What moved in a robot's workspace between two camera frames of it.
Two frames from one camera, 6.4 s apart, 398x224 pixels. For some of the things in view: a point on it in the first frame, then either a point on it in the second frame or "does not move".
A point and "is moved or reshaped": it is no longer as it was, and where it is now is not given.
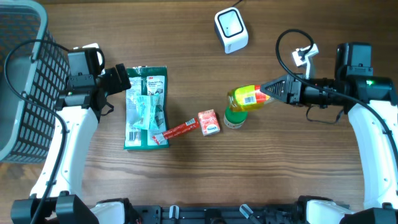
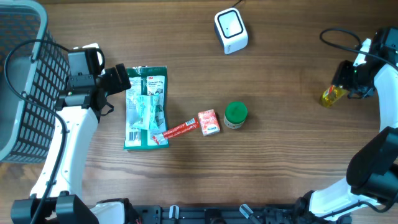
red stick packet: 191,124 does not move
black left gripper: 114,85 does not move
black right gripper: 293,92 -> 339,78
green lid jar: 234,119 does not move
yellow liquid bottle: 249,97 is moved or reshaped
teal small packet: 147,112 does not move
